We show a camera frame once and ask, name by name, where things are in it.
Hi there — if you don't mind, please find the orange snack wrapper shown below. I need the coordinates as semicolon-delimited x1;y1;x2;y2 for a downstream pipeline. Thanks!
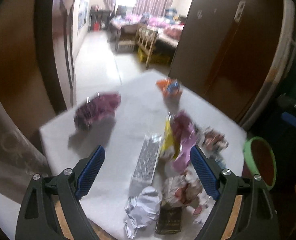
156;78;182;98

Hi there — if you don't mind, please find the white table cloth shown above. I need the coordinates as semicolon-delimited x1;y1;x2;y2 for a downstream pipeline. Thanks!
39;70;246;239

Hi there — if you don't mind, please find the pink Pocky wrapper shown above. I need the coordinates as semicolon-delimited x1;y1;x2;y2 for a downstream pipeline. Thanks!
171;111;201;173

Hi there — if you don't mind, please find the green rimmed trash bin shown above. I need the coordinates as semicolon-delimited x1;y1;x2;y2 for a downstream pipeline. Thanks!
242;137;277;190

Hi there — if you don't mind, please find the white paper ball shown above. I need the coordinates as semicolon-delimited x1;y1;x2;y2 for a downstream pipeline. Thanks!
124;186;162;239

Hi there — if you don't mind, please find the wooden bed footboard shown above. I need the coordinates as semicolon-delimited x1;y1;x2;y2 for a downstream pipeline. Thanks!
135;23;158;69

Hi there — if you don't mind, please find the dark Baisha cigarette pack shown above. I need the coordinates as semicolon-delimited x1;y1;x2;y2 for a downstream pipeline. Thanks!
155;207;182;235

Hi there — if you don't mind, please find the clear plastic bottle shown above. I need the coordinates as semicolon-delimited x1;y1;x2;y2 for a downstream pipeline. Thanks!
211;153;226;169

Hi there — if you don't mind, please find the crumpled printed paper wrapper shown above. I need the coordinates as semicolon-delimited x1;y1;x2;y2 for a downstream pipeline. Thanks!
202;127;229;152

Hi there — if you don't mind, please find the open brown wooden door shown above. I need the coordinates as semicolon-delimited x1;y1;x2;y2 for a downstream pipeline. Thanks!
0;0;78;116

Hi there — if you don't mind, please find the dark brown wardrobe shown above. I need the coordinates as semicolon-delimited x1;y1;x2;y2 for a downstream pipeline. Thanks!
169;0;284;123

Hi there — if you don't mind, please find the crumpled purple snack bag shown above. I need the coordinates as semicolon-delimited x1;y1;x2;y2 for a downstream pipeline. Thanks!
73;92;121;130

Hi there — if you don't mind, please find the yellow drink carton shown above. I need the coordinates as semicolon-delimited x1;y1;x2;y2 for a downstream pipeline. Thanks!
159;120;180;161

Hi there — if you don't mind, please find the blue wall poster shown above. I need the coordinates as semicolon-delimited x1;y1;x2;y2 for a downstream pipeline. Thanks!
77;0;88;30

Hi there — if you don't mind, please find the red bucket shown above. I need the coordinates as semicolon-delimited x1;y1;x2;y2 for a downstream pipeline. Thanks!
93;22;100;31

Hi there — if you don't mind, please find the bed with pink bedding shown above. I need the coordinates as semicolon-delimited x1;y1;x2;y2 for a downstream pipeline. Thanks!
109;14;184;48

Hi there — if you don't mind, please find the white storage crate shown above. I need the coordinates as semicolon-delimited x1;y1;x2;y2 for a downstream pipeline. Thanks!
115;40;136;53

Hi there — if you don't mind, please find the yellow plastic crate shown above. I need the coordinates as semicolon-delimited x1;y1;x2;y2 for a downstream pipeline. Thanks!
137;48;171;66

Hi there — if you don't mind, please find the dark wooden desk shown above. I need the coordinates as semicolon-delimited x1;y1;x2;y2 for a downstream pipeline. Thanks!
89;9;111;31

